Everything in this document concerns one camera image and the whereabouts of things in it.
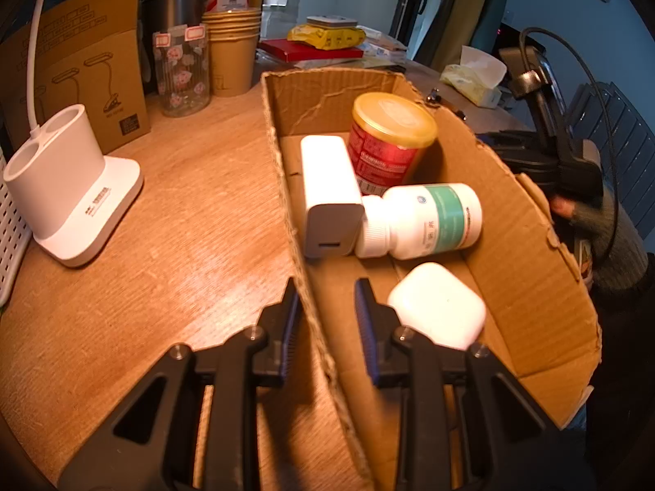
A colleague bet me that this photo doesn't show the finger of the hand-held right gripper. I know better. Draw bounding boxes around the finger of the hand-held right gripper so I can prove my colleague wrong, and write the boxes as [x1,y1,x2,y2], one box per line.
[475,129,561,186]

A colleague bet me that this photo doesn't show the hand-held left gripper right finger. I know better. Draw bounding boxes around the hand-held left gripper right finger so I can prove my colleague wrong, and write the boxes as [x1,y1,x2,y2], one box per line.
[354,277,599,491]

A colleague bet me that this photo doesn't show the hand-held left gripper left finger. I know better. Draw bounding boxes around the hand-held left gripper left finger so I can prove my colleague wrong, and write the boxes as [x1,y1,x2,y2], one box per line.
[57,276,303,491]

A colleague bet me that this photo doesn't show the white earbuds case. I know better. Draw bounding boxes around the white earbuds case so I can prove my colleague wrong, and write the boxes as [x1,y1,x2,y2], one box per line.
[387,262,487,351]

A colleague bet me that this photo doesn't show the white pill bottle green label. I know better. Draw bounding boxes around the white pill bottle green label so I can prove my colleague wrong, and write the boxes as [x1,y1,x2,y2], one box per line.
[355,183,483,261]

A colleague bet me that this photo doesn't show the brown cardboard box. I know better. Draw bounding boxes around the brown cardboard box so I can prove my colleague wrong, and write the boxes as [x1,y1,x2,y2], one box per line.
[261,68,603,491]

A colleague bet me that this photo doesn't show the red jar yellow lid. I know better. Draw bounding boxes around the red jar yellow lid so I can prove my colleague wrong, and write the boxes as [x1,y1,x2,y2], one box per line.
[348,92,439,196]

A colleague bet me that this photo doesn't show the white power bank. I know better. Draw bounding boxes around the white power bank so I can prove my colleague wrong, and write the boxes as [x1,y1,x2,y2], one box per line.
[300,134,365,259]

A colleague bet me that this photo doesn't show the person's right forearm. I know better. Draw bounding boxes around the person's right forearm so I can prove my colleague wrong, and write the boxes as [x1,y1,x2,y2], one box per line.
[568,189,650,295]

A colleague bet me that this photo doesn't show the person's right hand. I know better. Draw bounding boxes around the person's right hand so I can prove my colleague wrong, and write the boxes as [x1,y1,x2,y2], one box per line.
[550,196,580,222]

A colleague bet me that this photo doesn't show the grey slatted headboard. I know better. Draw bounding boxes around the grey slatted headboard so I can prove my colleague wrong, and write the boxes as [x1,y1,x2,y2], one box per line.
[565,81,655,239]

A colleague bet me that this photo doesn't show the pale yellow tissue pack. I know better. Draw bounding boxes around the pale yellow tissue pack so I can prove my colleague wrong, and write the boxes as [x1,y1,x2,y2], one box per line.
[440,45,508,109]

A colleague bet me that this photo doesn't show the black television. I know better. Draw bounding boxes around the black television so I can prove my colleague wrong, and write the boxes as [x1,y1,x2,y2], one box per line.
[497,20,546,52]

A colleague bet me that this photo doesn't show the yellow curtain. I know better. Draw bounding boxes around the yellow curtain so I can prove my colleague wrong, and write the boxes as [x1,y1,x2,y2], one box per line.
[430,0,499,70]

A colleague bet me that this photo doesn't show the white packets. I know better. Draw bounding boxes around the white packets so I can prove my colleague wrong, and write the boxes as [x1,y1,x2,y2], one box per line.
[355,25,407,59]

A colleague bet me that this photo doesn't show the yellow wet wipes packet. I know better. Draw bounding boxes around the yellow wet wipes packet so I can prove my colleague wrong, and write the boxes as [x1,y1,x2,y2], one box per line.
[287,25,366,51]

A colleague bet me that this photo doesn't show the flat grey box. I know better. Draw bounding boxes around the flat grey box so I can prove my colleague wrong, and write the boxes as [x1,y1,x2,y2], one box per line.
[306,14,358,29]

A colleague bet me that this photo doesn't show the white desk lamp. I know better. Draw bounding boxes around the white desk lamp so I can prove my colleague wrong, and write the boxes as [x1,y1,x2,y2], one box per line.
[2,0,145,268]

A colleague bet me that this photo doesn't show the red book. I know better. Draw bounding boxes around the red book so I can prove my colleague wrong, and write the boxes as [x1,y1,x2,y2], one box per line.
[257,38,364,62]

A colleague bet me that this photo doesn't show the stack of brown paper cups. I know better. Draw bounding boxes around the stack of brown paper cups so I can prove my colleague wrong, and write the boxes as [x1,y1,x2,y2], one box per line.
[201,7,263,98]

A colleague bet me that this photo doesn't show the floral glass cup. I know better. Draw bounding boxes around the floral glass cup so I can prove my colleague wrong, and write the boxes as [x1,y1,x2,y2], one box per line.
[152,24,212,117]

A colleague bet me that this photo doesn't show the white perforated basket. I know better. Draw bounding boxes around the white perforated basket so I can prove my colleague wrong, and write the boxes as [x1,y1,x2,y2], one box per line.
[0,151,34,308]

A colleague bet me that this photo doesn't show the brown lamp carton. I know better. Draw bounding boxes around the brown lamp carton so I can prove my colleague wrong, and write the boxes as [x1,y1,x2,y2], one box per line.
[0,0,152,155]

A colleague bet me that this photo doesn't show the steel thermos mug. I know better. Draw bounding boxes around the steel thermos mug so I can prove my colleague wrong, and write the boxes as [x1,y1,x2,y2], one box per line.
[139,0,203,95]

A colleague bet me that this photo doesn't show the black cable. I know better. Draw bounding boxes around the black cable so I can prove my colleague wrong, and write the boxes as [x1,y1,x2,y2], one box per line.
[518,27,622,267]

